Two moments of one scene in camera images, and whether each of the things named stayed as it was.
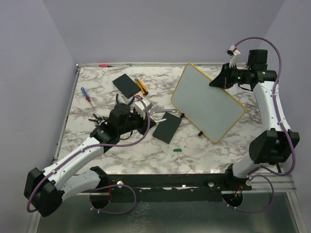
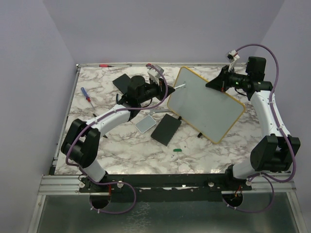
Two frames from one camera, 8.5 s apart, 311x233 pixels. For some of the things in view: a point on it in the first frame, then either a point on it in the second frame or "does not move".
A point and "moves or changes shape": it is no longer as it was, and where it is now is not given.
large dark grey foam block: x=166 y=128 does not move
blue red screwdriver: x=87 y=96 does not move
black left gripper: x=144 y=123 -> x=161 y=88
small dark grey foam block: x=126 y=86 does not move
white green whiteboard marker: x=160 y=121 -> x=178 y=86
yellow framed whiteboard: x=212 y=109 moves or changes shape
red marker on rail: x=105 y=65 does not move
